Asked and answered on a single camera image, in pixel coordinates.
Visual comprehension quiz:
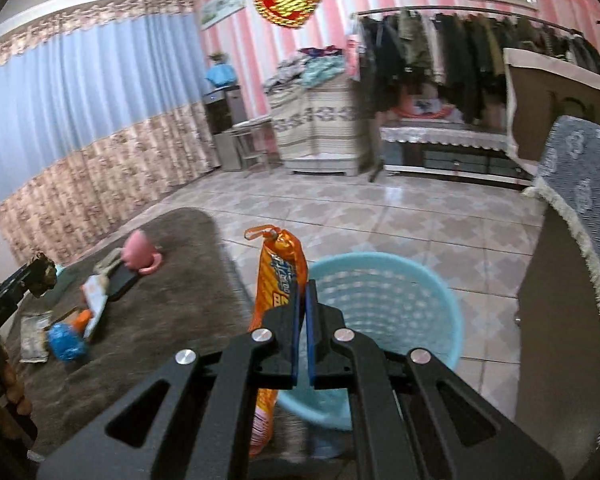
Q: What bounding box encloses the small folding table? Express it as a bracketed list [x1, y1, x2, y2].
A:
[228, 115, 277, 176]

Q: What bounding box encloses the light blue plastic basket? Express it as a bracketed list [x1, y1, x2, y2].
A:
[263, 252, 463, 439]

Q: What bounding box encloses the white illustrated booklet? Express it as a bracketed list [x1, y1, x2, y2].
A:
[81, 274, 109, 341]

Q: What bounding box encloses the clear plastic snack bag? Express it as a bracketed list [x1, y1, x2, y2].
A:
[20, 311, 52, 364]

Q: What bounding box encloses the cloth covered chest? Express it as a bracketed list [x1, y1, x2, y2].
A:
[268, 75, 372, 176]

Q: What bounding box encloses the shaggy brown carpet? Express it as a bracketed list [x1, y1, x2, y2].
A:
[7, 208, 252, 455]

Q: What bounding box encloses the pink pig mug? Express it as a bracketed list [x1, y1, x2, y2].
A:
[121, 230, 162, 275]

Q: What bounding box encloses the landscape wall poster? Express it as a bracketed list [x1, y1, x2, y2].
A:
[199, 0, 246, 30]

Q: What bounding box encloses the beige cloth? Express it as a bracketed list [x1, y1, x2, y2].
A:
[93, 247, 122, 276]

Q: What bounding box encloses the person left hand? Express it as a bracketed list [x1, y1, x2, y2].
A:
[0, 343, 32, 441]

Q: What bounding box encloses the blue covered water bottle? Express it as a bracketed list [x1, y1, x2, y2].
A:
[206, 51, 238, 89]

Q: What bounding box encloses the blue floral curtain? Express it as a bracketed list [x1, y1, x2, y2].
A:
[0, 0, 219, 263]

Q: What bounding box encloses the pile of folded clothes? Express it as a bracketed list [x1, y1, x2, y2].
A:
[262, 46, 346, 94]

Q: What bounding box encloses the black notebook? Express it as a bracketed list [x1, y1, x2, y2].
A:
[107, 263, 140, 302]

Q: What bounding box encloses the blue plastic bag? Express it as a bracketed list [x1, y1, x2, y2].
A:
[47, 323, 87, 362]

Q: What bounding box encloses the low tv bench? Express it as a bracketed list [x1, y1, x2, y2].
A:
[379, 119, 532, 188]

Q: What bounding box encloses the brown phone case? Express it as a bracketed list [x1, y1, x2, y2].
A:
[50, 306, 83, 325]

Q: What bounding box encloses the blue patterned sofa cover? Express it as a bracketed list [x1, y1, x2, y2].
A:
[521, 114, 600, 446]

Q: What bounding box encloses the brown wooden board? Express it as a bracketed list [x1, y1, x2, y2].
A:
[503, 48, 600, 176]

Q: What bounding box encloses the orange bottle cap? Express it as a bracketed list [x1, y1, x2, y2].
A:
[71, 309, 93, 335]

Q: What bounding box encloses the clothes rack with garments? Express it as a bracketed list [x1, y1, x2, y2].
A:
[348, 6, 600, 166]

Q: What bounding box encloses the water dispenser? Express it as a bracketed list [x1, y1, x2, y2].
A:
[202, 84, 247, 171]

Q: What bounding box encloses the orange snack wrapper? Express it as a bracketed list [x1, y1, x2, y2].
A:
[244, 224, 309, 457]

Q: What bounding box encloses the brown paper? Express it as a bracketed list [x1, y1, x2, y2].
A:
[28, 252, 57, 297]

